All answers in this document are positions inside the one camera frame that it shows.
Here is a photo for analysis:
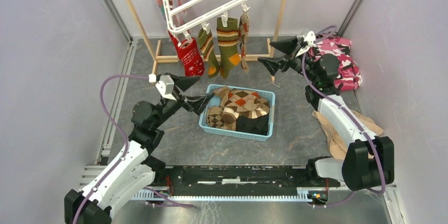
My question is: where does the green striped sock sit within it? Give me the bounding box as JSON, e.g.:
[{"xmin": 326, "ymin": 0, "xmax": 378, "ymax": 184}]
[
  {"xmin": 217, "ymin": 17, "xmax": 240, "ymax": 79},
  {"xmin": 198, "ymin": 29, "xmax": 220, "ymax": 78}
]

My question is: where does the black garment in basket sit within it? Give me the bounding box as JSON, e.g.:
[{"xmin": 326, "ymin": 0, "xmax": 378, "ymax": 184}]
[{"xmin": 236, "ymin": 114, "xmax": 269, "ymax": 135}]

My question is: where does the beige cloth on floor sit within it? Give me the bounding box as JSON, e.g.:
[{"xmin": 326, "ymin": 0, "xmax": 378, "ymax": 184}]
[{"xmin": 312, "ymin": 110, "xmax": 384, "ymax": 160}]

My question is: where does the pink camouflage bag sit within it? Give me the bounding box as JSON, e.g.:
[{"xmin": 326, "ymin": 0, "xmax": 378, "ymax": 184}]
[{"xmin": 310, "ymin": 32, "xmax": 362, "ymax": 91}]

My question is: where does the red snowflake sock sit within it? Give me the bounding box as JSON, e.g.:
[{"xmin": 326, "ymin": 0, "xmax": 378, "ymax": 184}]
[{"xmin": 175, "ymin": 39, "xmax": 205, "ymax": 76}]

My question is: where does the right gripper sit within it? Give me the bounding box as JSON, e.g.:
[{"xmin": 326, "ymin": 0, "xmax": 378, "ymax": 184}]
[{"xmin": 258, "ymin": 36, "xmax": 319, "ymax": 83}]

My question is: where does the beige argyle sock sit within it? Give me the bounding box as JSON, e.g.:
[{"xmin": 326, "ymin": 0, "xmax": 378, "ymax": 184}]
[
  {"xmin": 238, "ymin": 12, "xmax": 250, "ymax": 73},
  {"xmin": 220, "ymin": 89, "xmax": 270, "ymax": 125}
]

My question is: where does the pink patterned sock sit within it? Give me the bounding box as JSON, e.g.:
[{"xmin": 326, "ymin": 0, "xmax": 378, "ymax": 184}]
[{"xmin": 155, "ymin": 0, "xmax": 186, "ymax": 26}]

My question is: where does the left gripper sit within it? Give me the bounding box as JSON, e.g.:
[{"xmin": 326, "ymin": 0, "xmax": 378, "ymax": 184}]
[{"xmin": 153, "ymin": 72, "xmax": 215, "ymax": 127}]

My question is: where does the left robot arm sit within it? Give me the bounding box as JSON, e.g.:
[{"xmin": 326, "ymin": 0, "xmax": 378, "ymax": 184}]
[{"xmin": 64, "ymin": 73, "xmax": 214, "ymax": 223}]

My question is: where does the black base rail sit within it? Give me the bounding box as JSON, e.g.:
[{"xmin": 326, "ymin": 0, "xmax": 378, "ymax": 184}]
[{"xmin": 150, "ymin": 165, "xmax": 341, "ymax": 197}]

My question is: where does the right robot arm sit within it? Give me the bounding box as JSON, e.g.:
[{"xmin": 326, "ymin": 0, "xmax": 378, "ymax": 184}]
[{"xmin": 258, "ymin": 31, "xmax": 395, "ymax": 194}]

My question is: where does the light blue plastic basket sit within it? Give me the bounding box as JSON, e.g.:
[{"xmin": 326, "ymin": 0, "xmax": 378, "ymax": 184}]
[{"xmin": 199, "ymin": 83, "xmax": 276, "ymax": 142}]

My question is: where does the wooden rack frame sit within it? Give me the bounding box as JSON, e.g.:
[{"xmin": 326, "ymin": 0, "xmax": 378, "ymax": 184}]
[{"xmin": 111, "ymin": 0, "xmax": 294, "ymax": 83}]

